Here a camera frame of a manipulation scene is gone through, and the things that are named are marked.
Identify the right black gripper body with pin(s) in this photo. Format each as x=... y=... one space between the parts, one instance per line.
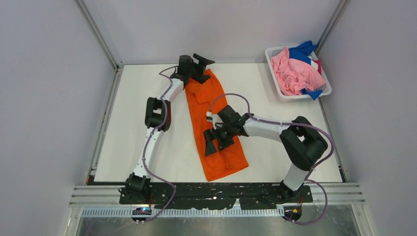
x=224 y=135

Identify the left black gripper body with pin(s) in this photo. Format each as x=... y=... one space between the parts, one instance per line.
x=196 y=72

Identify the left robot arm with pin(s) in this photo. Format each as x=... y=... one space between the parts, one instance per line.
x=137 y=188

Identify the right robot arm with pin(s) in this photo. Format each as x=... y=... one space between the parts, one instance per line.
x=302 y=142

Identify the pink t-shirt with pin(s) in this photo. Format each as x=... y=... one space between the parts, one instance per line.
x=293 y=75

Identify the blue t-shirt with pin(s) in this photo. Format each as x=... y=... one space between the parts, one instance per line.
x=302 y=53

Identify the red garment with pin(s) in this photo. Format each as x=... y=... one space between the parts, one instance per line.
x=318 y=64

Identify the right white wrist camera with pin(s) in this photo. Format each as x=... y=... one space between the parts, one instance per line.
x=210 y=117

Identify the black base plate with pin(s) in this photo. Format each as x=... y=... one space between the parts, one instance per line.
x=214 y=196

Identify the aluminium frame rail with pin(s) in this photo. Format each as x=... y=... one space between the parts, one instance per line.
x=94 y=19

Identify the white slotted cable duct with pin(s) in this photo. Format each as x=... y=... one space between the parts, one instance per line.
x=137 y=212

